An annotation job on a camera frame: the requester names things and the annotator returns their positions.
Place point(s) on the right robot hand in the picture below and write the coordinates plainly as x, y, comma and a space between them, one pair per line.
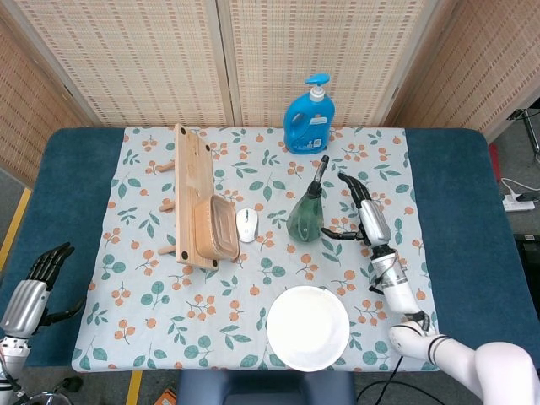
375, 221

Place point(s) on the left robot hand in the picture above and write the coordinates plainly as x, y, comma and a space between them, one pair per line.
23, 306

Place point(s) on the green spray bottle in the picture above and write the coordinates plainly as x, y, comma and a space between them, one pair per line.
306, 219

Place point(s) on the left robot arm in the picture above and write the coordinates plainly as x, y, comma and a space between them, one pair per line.
12, 352

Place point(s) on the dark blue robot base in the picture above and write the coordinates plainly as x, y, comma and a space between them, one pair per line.
261, 388

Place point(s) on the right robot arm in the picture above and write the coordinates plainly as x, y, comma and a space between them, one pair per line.
396, 287

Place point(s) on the blue pump detergent bottle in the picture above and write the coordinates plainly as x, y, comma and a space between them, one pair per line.
308, 122

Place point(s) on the chair base with castors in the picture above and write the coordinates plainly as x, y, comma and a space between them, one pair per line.
69, 384

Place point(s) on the floral tablecloth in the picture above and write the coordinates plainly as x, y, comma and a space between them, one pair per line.
139, 329

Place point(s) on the white paper bowl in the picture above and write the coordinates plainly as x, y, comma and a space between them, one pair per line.
308, 329

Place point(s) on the white computer mouse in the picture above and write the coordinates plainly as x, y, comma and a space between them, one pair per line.
246, 225

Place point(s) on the red flat object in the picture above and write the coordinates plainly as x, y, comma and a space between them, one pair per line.
495, 162

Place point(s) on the white power strip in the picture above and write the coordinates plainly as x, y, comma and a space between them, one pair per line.
516, 205

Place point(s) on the black box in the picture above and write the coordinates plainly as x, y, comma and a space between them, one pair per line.
529, 261

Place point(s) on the orange box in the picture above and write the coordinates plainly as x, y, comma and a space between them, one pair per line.
166, 397

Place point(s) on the bamboo folding screen panel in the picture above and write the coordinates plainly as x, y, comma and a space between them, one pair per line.
25, 105
135, 59
476, 67
274, 46

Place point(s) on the wooden board rack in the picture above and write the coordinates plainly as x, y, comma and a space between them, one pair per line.
190, 177

